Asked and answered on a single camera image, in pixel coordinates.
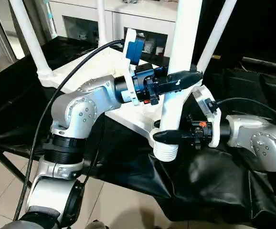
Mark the white plastic table leg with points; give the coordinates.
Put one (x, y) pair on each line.
(101, 19)
(30, 38)
(183, 38)
(217, 33)

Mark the white table top frame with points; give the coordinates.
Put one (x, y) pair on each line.
(104, 62)

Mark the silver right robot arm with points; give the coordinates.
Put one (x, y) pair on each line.
(257, 138)

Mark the small yellow label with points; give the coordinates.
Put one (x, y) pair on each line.
(216, 57)

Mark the black work mat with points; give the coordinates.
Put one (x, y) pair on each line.
(200, 191)

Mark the white glass-door cabinet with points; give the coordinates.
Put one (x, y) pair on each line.
(119, 19)

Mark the grey curtain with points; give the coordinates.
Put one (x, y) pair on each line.
(42, 19)

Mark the black metal rail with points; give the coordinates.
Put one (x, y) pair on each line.
(267, 62)

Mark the black metal stand frame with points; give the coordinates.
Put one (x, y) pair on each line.
(4, 164)

